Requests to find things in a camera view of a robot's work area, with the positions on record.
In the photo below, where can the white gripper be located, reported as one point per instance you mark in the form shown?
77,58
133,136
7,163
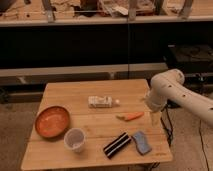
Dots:
155,117

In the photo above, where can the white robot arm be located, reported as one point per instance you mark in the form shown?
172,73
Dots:
168,85

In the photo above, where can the orange ceramic bowl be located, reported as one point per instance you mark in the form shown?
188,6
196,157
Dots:
52,121

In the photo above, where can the blue sponge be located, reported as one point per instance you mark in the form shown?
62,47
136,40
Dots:
141,142

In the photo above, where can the black white striped block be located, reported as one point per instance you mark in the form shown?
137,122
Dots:
116,145

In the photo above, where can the white medicine box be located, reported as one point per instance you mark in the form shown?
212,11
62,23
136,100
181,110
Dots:
102,102

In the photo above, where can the black box on shelf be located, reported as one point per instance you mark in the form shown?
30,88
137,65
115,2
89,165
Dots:
190,58

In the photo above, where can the wooden table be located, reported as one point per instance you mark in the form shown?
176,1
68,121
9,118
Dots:
100,126

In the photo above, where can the clear plastic cup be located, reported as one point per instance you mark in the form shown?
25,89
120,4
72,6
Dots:
74,140

